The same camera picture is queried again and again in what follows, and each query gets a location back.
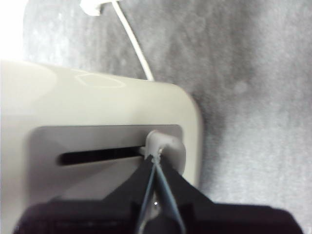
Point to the grey toaster lever knob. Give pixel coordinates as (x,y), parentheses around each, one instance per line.
(170,148)

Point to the cream two-slot toaster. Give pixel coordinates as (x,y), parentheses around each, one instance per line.
(73,102)

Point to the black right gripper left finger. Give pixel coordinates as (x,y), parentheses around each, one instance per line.
(97,217)

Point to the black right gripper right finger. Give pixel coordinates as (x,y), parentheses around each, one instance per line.
(231,219)

